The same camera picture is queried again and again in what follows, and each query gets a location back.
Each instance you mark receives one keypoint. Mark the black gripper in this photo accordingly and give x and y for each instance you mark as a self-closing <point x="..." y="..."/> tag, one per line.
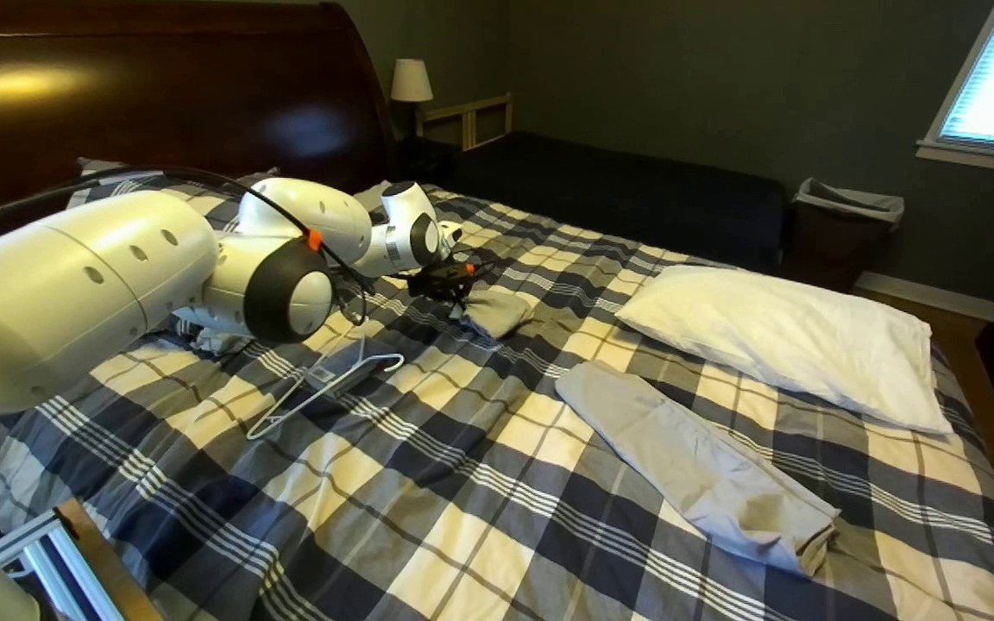
<point x="448" y="277"/>

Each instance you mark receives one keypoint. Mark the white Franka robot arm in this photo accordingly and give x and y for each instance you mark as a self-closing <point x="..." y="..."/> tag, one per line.
<point x="59" y="298"/>

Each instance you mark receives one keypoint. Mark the long grey folded sheet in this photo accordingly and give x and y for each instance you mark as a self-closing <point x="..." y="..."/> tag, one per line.
<point x="706" y="467"/>

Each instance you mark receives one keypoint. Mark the dark nightstand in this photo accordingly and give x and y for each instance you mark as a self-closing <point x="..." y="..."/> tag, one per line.
<point x="422" y="159"/>

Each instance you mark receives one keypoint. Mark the dark low daybed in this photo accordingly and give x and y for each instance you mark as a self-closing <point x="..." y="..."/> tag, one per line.
<point x="637" y="196"/>

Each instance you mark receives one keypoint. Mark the plaid bed comforter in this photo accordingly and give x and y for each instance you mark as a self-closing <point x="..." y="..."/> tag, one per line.
<point x="431" y="484"/>

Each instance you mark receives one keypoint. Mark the table lamp white shade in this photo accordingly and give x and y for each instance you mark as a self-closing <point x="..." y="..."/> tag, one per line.
<point x="412" y="79"/>

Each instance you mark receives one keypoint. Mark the plaid pillow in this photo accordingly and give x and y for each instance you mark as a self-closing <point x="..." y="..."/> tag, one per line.
<point x="208" y="331"/>

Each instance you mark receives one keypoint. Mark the white pillow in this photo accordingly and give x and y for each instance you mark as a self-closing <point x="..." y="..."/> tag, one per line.
<point x="786" y="340"/>

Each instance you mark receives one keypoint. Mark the dark wooden headboard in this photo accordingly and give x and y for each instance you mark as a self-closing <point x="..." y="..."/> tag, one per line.
<point x="175" y="69"/>

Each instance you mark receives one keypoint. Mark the dark bin with liner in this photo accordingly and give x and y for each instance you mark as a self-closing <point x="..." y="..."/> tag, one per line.
<point x="845" y="235"/>

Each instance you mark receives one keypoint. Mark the brown wooden bar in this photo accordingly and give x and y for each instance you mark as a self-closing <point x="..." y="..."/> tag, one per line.
<point x="104" y="558"/>

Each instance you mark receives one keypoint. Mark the white baseboard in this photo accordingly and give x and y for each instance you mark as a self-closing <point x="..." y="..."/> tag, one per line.
<point x="934" y="298"/>

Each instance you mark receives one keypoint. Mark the teal and white frame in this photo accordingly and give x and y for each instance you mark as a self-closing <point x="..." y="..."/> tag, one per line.
<point x="53" y="572"/>

